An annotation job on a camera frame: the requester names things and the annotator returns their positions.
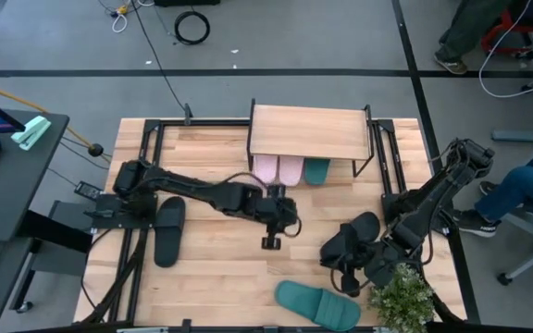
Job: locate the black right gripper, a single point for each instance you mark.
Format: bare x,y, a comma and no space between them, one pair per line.
377,263

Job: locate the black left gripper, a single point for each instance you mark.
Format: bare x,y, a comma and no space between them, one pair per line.
276,208

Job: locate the green slide sandal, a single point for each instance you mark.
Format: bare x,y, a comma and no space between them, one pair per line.
317,305
317,171

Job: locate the black slide sandal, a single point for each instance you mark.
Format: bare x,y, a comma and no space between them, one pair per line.
169,231
364,224

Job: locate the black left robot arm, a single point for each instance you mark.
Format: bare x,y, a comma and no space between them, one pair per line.
188,187

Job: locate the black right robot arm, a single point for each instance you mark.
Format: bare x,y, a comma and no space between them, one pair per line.
433,199

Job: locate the small potted green plant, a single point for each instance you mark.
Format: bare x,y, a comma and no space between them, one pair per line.
403,300

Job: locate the person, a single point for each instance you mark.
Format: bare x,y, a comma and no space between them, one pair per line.
470,32
516,194

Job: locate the black power adapter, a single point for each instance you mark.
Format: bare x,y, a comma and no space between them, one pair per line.
88,190

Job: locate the black desk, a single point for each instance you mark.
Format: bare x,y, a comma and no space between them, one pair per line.
16,185

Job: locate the mint green stapler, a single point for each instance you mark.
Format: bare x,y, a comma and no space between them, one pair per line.
30,133

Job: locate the red and black chair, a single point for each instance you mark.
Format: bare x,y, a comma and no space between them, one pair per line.
507,32

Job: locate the wooden shelf with black frame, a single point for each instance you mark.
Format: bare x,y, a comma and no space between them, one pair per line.
308,131

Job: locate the black metal table frame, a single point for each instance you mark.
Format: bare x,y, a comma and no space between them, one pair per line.
391,157

